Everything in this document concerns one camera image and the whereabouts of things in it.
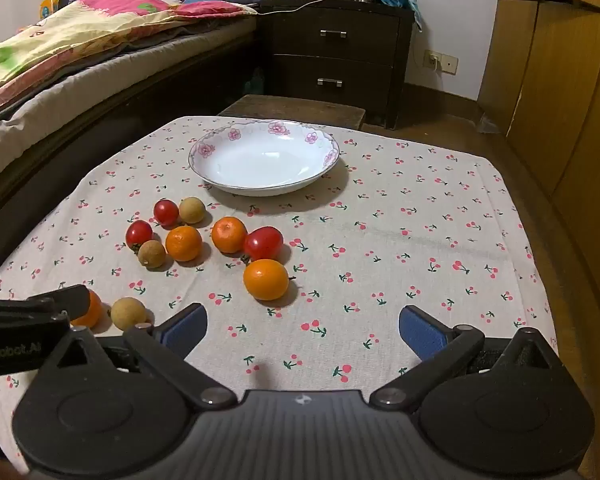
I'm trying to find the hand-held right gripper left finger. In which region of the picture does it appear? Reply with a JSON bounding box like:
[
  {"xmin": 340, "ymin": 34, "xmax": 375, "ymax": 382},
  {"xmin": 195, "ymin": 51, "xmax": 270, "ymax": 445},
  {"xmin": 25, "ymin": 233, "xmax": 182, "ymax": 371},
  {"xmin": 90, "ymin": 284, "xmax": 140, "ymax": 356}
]
[{"xmin": 39, "ymin": 303, "xmax": 237, "ymax": 411}]

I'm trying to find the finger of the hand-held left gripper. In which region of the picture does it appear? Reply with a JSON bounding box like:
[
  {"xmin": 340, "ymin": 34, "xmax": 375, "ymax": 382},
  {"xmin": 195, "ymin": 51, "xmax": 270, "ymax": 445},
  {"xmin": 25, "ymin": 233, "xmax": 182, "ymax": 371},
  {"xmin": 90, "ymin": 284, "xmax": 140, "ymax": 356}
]
[{"xmin": 0, "ymin": 285, "xmax": 91, "ymax": 323}]

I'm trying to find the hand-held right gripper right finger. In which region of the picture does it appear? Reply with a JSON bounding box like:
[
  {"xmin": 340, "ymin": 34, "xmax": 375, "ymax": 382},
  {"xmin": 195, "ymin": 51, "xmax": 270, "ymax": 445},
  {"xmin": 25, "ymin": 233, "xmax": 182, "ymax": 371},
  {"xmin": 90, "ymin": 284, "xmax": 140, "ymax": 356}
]
[{"xmin": 370, "ymin": 304, "xmax": 566, "ymax": 411}]

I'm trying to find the small orange mandarin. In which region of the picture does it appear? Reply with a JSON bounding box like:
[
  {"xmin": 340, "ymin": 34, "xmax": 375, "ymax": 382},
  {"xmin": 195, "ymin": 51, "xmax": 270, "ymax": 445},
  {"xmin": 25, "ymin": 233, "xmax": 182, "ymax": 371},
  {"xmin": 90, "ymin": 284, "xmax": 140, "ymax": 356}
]
[
  {"xmin": 70, "ymin": 290, "xmax": 104, "ymax": 329},
  {"xmin": 165, "ymin": 225, "xmax": 203, "ymax": 262},
  {"xmin": 211, "ymin": 216, "xmax": 248, "ymax": 254},
  {"xmin": 243, "ymin": 258, "xmax": 290, "ymax": 302}
]

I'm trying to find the brown longan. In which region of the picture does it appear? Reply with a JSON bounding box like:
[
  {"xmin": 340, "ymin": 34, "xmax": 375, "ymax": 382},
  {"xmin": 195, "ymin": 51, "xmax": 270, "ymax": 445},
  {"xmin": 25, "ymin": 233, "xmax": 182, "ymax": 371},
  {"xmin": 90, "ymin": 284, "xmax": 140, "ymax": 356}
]
[
  {"xmin": 110, "ymin": 297, "xmax": 147, "ymax": 332},
  {"xmin": 137, "ymin": 240, "xmax": 167, "ymax": 270},
  {"xmin": 178, "ymin": 197, "xmax": 206, "ymax": 224}
]

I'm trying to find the red cherry tomato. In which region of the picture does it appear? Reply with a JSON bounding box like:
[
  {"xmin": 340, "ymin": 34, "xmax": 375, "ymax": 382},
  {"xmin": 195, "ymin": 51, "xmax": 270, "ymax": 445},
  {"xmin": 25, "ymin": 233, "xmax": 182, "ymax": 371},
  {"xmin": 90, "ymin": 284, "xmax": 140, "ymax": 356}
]
[
  {"xmin": 243, "ymin": 226, "xmax": 284, "ymax": 262},
  {"xmin": 125, "ymin": 220, "xmax": 154, "ymax": 249},
  {"xmin": 153, "ymin": 199, "xmax": 180, "ymax": 227}
]

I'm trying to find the white floral plate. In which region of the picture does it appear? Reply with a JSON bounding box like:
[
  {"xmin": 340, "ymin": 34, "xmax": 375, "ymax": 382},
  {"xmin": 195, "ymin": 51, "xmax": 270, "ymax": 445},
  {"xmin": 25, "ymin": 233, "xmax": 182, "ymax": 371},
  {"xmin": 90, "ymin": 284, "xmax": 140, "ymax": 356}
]
[{"xmin": 188, "ymin": 119, "xmax": 341, "ymax": 197}]

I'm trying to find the cherry print tablecloth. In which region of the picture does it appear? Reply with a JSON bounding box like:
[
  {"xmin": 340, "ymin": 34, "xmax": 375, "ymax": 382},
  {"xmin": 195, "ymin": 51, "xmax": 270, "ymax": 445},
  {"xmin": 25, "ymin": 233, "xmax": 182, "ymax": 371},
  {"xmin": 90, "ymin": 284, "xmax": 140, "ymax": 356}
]
[{"xmin": 0, "ymin": 115, "xmax": 561, "ymax": 471}]

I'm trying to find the dark wooden stool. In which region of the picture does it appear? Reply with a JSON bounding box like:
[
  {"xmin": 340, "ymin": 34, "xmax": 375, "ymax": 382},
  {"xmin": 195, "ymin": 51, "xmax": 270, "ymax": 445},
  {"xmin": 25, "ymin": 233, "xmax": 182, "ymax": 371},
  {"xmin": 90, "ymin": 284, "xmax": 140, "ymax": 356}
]
[{"xmin": 217, "ymin": 94, "xmax": 366, "ymax": 129}]

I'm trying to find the beige mattress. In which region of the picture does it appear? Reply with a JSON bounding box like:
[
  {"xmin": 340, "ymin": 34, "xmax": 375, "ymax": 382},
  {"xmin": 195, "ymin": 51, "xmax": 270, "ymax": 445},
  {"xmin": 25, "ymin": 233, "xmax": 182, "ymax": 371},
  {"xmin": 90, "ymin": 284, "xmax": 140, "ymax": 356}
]
[{"xmin": 0, "ymin": 15, "xmax": 259, "ymax": 181}]

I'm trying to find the colourful floral quilt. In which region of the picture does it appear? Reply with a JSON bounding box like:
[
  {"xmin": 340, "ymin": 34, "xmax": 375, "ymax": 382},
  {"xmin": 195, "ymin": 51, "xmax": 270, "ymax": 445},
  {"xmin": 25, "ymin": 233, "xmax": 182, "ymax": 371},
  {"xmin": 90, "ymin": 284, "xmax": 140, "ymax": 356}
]
[{"xmin": 0, "ymin": 0, "xmax": 259, "ymax": 106}]

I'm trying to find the dark nightstand drawer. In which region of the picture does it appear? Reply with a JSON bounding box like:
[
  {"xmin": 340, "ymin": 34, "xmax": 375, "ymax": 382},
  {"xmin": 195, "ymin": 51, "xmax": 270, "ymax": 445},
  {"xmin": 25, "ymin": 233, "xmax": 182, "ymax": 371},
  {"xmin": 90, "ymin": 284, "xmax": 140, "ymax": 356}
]
[
  {"xmin": 272, "ymin": 12, "xmax": 401, "ymax": 63},
  {"xmin": 272, "ymin": 55, "xmax": 397, "ymax": 111}
]

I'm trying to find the wooden wardrobe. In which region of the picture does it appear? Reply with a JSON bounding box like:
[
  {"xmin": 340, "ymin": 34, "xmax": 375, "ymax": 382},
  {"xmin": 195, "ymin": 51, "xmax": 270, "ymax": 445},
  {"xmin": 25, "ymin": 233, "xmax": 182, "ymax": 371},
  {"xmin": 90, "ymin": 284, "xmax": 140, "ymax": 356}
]
[{"xmin": 477, "ymin": 0, "xmax": 600, "ymax": 321}]

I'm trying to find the dark wooden nightstand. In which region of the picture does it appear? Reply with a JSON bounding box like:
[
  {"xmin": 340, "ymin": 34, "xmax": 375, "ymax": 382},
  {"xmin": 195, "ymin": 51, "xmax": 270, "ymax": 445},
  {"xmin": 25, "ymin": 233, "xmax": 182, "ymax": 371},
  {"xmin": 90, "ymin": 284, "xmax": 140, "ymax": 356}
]
[{"xmin": 257, "ymin": 0, "xmax": 415, "ymax": 131}]

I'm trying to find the white wall socket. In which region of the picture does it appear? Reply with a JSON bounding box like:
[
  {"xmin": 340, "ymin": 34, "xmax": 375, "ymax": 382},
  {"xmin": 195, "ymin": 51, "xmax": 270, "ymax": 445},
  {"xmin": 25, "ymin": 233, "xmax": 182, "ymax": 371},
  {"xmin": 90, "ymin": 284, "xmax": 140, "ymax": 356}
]
[{"xmin": 425, "ymin": 49, "xmax": 459, "ymax": 74}]

